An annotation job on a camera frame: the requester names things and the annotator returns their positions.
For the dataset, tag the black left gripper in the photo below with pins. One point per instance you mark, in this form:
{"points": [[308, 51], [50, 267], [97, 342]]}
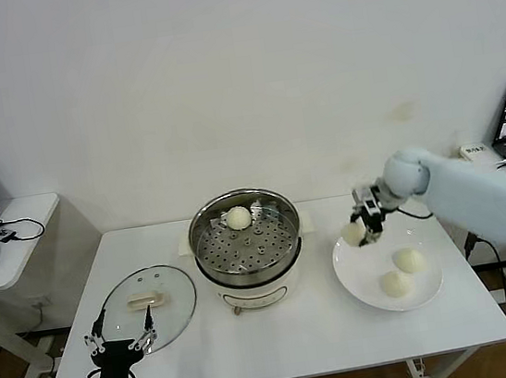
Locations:
{"points": [[117, 360]]}

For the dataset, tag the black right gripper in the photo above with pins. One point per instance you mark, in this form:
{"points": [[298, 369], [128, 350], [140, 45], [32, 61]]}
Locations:
{"points": [[374, 222]]}

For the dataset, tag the white steamed baozi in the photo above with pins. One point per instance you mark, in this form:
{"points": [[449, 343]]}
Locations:
{"points": [[238, 218], [353, 234], [396, 284], [409, 260]]}

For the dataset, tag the round glass pot lid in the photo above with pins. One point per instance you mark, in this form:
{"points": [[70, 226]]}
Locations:
{"points": [[167, 279]]}

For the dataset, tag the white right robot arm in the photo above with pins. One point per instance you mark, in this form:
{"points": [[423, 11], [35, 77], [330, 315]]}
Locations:
{"points": [[469, 198]]}

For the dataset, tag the perforated steel steamer basket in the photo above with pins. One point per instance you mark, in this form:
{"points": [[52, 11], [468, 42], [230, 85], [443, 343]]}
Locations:
{"points": [[224, 253]]}

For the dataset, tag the round white plate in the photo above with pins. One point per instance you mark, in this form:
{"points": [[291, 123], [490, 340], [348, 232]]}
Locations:
{"points": [[360, 296]]}

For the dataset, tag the cream electric cooker pot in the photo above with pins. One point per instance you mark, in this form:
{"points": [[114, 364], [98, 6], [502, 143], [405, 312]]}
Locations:
{"points": [[255, 298]]}

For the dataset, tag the small black hub with label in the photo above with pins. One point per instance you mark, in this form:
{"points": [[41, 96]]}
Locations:
{"points": [[2, 234]]}

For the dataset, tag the white side desk with mouse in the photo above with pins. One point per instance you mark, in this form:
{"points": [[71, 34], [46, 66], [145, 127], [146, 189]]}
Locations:
{"points": [[27, 209]]}

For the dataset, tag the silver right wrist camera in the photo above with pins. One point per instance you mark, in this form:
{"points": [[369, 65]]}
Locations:
{"points": [[369, 204]]}

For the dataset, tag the white wall socket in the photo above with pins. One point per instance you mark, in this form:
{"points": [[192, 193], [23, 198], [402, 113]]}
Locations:
{"points": [[39, 302]]}

